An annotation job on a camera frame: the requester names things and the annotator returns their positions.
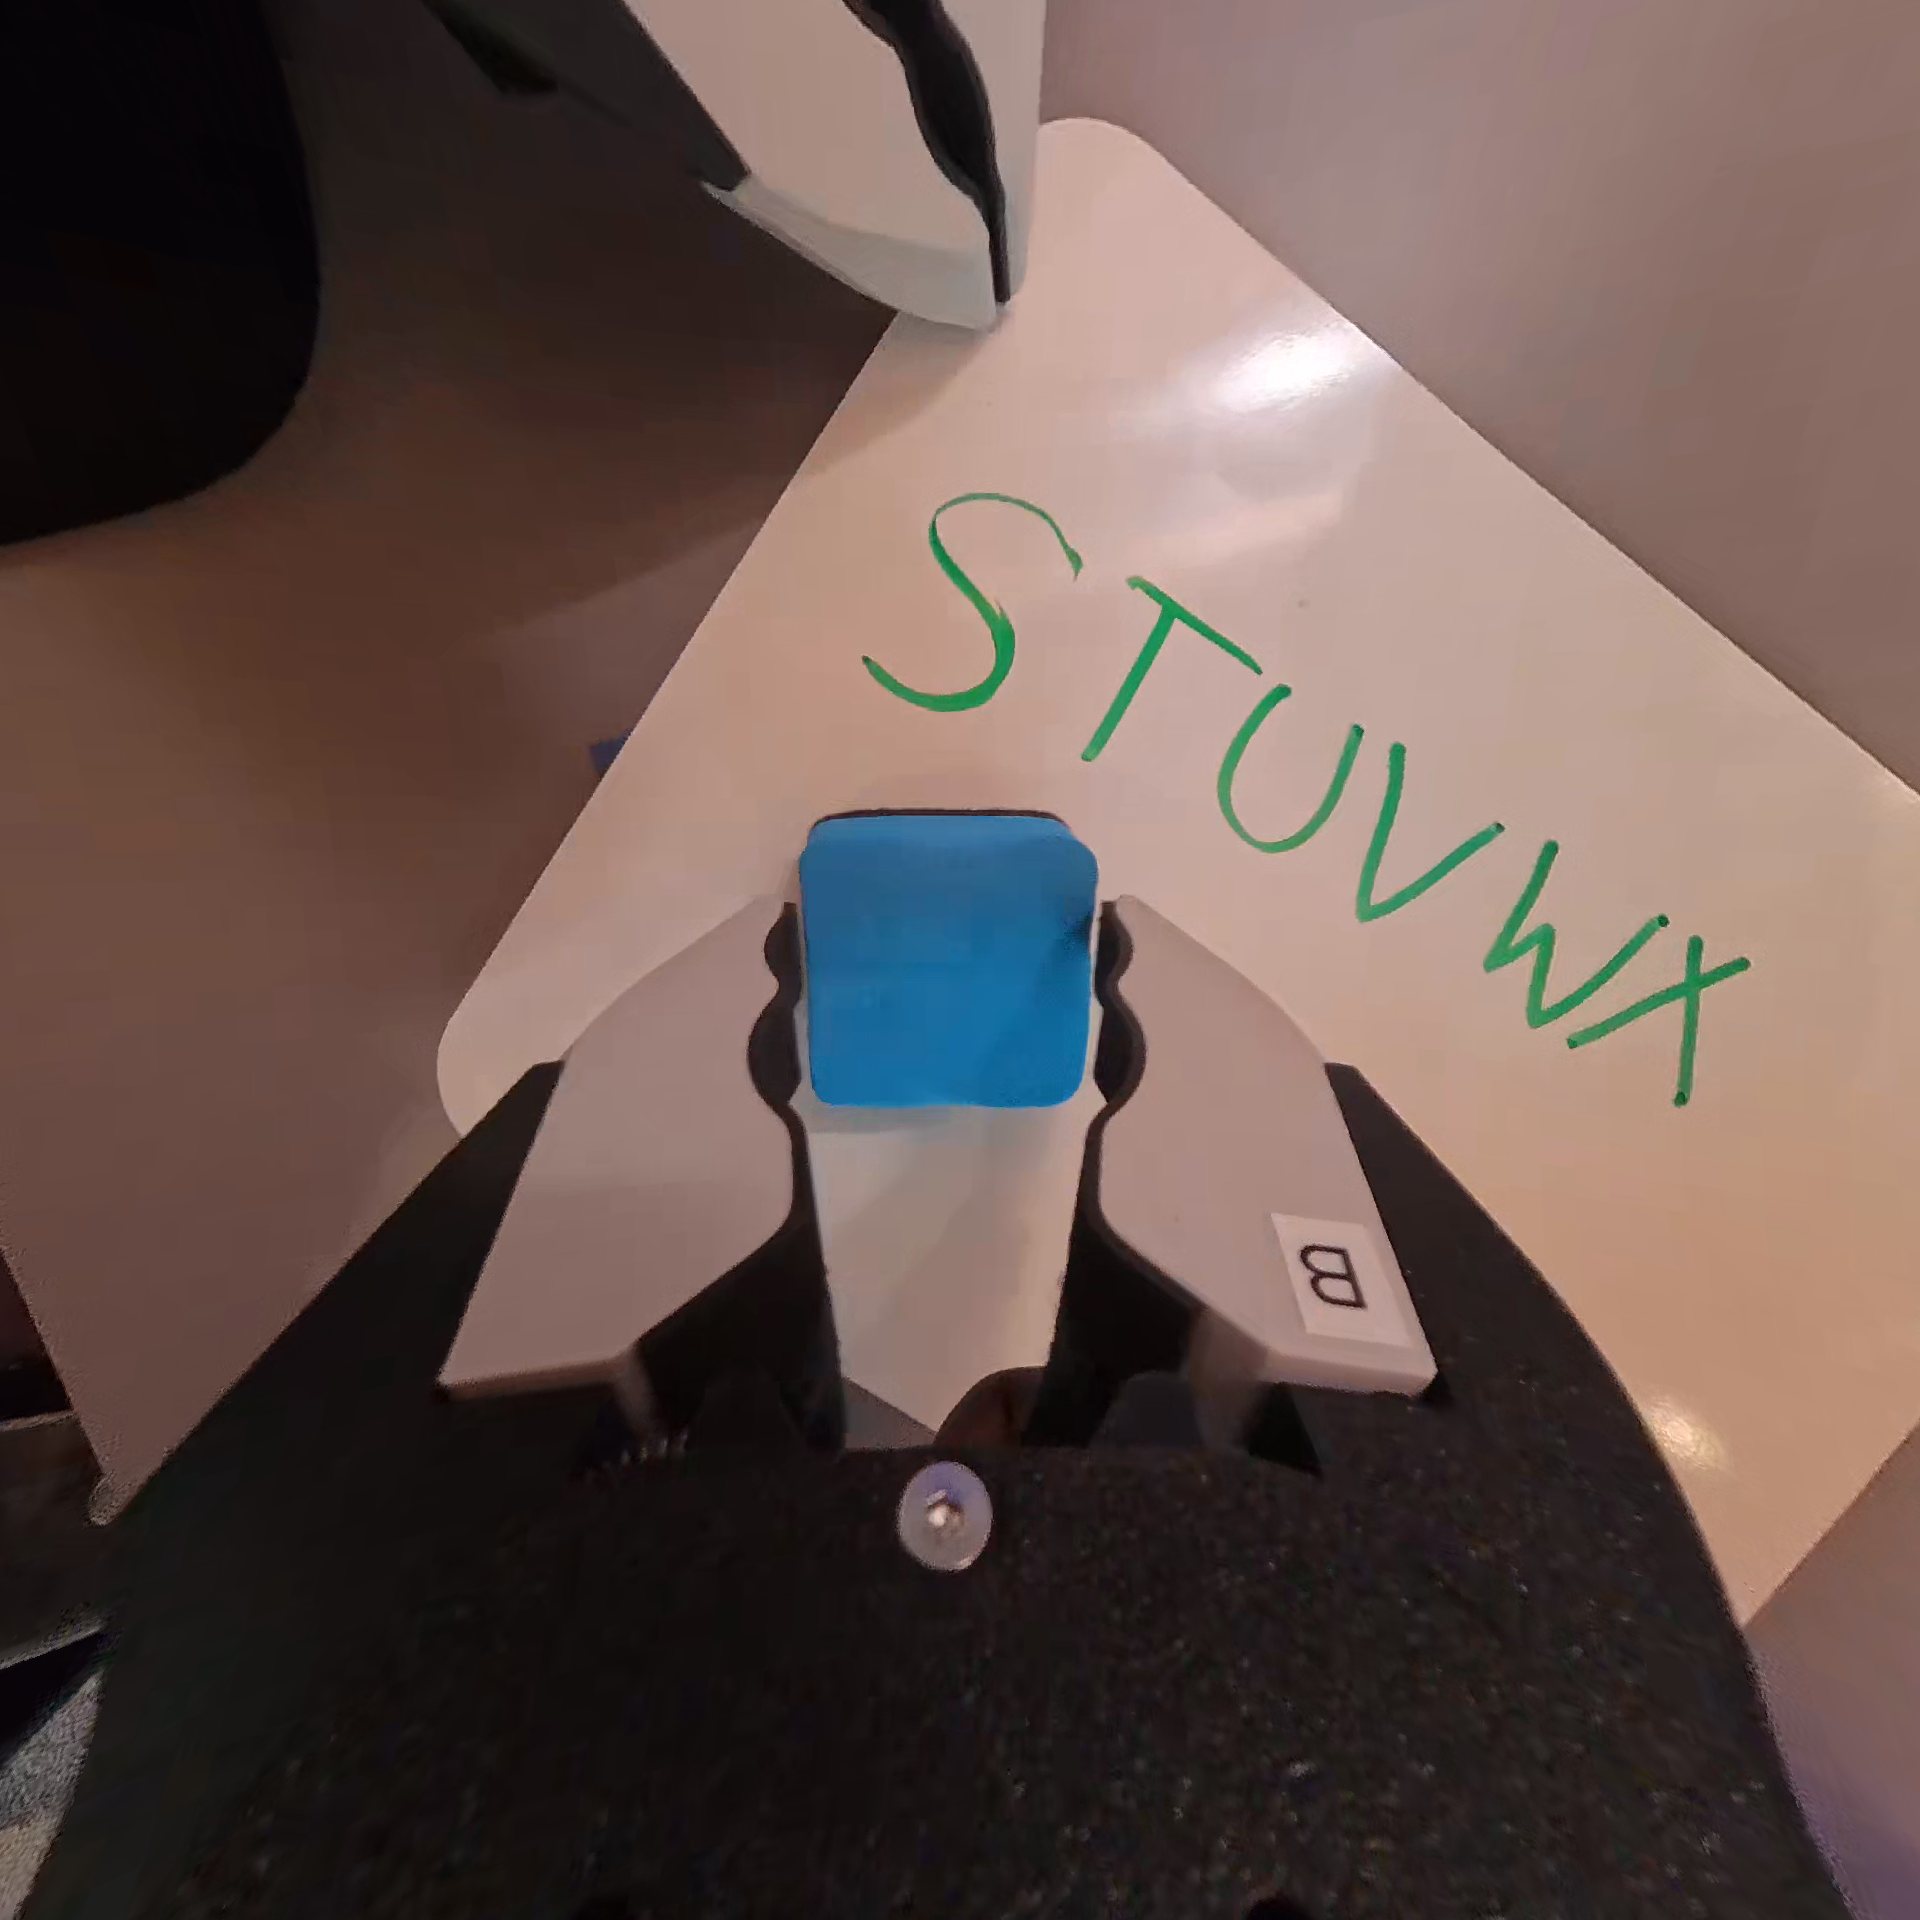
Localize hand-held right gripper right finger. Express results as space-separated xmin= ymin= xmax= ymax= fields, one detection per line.
xmin=1025 ymin=894 xmax=1442 ymax=1457

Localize blue square eraser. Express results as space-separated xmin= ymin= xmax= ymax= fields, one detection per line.
xmin=798 ymin=813 xmax=1103 ymax=1114

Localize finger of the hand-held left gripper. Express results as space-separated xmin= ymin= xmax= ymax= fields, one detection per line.
xmin=620 ymin=0 xmax=1002 ymax=333
xmin=847 ymin=0 xmax=1049 ymax=308

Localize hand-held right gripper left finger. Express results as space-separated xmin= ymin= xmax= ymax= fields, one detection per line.
xmin=437 ymin=899 xmax=853 ymax=1457

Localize person's right hand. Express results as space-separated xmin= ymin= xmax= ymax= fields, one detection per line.
xmin=941 ymin=1369 xmax=1052 ymax=1448

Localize black textured pad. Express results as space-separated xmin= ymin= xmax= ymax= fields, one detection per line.
xmin=0 ymin=0 xmax=324 ymax=550

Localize white whiteboard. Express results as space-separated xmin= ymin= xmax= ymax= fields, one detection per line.
xmin=433 ymin=116 xmax=1920 ymax=1630

